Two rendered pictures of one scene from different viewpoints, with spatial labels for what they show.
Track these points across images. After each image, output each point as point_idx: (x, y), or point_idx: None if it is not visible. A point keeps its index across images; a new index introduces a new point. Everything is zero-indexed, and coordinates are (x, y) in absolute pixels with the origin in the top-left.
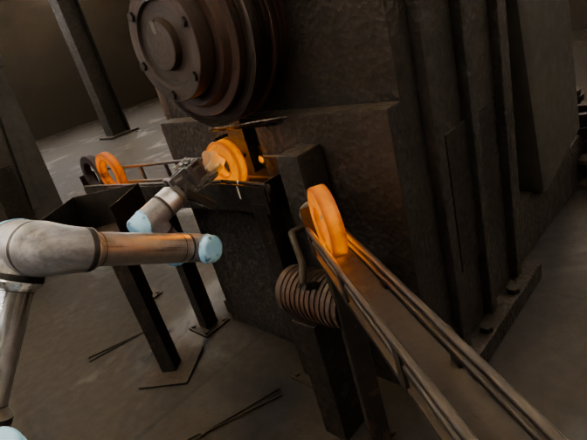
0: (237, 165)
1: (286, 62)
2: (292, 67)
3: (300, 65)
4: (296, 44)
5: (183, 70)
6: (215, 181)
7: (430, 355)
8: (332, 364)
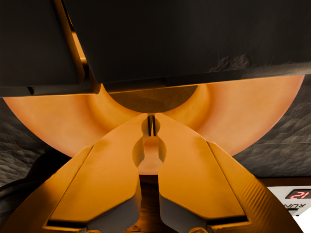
0: (23, 121)
1: (28, 168)
2: (17, 163)
3: (3, 165)
4: (15, 177)
5: None
6: (197, 83)
7: None
8: None
